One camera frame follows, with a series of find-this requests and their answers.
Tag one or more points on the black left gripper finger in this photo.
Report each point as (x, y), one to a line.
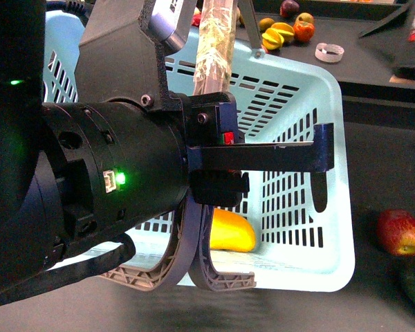
(176, 260)

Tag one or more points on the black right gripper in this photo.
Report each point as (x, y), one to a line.
(219, 158)

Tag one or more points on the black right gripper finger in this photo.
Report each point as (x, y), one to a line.
(202, 271)

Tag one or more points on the yellow mango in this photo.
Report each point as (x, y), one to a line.
(231, 231)

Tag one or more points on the light blue plastic basket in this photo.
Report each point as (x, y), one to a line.
(302, 221)

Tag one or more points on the yellow starfruit front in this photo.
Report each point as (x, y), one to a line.
(272, 40)

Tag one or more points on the yellow starfruit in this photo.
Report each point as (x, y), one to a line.
(272, 40)
(285, 30)

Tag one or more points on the brown kiwi right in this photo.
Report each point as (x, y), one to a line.
(265, 23)

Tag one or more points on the yellow starfruit back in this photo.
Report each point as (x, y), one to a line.
(285, 30)

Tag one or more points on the dark purple round fruit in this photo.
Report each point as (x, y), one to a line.
(288, 8)

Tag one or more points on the red yellow apple back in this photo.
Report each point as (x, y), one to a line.
(305, 17)

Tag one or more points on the black display tray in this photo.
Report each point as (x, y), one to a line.
(357, 42)

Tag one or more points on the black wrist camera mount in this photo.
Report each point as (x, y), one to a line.
(123, 50)

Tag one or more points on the red apple near camera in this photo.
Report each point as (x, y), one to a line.
(395, 231)

